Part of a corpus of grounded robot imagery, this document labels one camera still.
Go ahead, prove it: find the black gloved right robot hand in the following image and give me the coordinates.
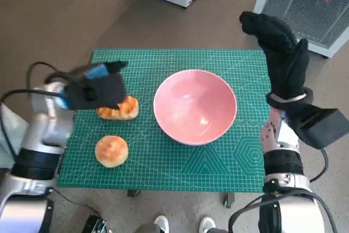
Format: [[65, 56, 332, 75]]
[[239, 11, 311, 100]]

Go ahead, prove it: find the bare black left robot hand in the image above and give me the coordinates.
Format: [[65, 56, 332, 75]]
[[82, 60, 129, 80]]

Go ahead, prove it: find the long toy bread loaf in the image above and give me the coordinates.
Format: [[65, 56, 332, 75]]
[[97, 95, 139, 121]]

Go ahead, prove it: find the round toy bread bun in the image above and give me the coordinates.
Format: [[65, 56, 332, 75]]
[[94, 135, 129, 168]]

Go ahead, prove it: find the pink bowl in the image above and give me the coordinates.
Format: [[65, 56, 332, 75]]
[[153, 69, 237, 146]]

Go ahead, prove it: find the white vented freezer cabinet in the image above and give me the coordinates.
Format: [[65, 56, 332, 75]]
[[253, 0, 349, 58]]

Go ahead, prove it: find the green cutting mat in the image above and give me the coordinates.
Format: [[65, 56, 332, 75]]
[[56, 49, 273, 190]]

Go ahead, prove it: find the black table caster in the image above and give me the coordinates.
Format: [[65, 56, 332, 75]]
[[222, 191, 236, 208]]

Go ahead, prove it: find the black device with connectors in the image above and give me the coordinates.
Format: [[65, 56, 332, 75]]
[[83, 213, 107, 233]]

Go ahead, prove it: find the white shoe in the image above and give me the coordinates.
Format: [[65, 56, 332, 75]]
[[153, 215, 170, 233], [198, 216, 218, 233]]

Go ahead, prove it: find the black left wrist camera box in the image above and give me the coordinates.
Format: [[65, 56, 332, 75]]
[[64, 72, 128, 111]]

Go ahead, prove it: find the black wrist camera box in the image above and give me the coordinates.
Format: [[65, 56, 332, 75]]
[[286, 104, 349, 151], [64, 72, 128, 111]]

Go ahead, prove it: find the black left camera cable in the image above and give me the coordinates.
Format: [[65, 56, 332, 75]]
[[28, 62, 88, 83]]

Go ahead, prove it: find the black camera cable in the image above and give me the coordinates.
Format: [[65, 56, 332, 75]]
[[28, 62, 88, 83], [309, 148, 329, 183]]

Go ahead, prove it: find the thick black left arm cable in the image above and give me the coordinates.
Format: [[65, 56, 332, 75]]
[[0, 88, 68, 157]]

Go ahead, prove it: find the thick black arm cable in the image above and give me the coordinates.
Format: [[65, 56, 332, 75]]
[[0, 88, 68, 157], [228, 189, 339, 233]]

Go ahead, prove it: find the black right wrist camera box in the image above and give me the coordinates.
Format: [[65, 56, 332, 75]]
[[286, 104, 349, 151]]

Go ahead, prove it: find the black right camera cable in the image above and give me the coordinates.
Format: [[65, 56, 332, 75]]
[[309, 148, 329, 183]]

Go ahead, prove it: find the thin black floor cable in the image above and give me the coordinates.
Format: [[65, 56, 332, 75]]
[[50, 188, 103, 219]]

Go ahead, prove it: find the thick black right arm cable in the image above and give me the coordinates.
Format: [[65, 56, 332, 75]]
[[228, 189, 339, 233]]

